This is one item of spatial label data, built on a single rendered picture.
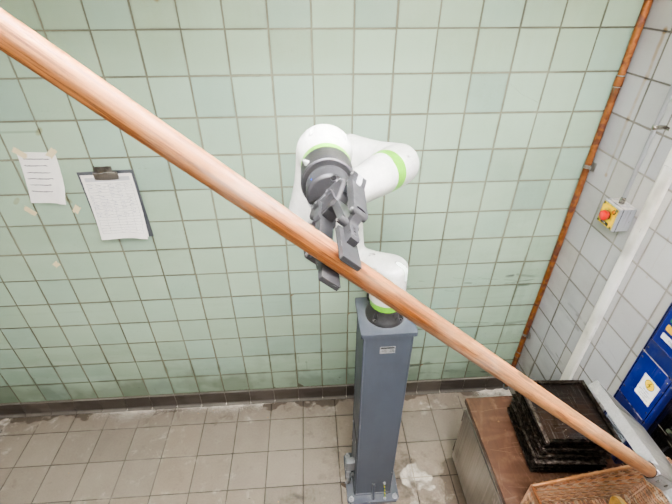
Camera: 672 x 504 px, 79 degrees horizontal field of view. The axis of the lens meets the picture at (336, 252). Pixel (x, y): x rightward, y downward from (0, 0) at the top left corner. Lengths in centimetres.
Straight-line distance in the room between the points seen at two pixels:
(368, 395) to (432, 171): 99
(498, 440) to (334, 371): 103
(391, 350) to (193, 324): 121
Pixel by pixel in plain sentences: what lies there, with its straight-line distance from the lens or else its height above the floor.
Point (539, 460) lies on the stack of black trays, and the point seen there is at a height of 67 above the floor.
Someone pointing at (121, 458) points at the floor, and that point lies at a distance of 284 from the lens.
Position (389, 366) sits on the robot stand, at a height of 101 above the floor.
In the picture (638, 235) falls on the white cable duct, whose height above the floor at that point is 144.
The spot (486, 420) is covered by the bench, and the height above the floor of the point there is 58.
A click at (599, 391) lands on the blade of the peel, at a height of 130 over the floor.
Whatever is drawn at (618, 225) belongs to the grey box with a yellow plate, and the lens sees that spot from 194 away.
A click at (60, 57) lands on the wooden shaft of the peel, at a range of 46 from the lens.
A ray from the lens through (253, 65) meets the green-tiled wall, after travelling 168.
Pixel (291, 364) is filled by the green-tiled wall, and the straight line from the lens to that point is 255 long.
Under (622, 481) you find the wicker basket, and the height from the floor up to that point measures 71.
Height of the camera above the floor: 225
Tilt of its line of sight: 34 degrees down
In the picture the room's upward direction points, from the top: straight up
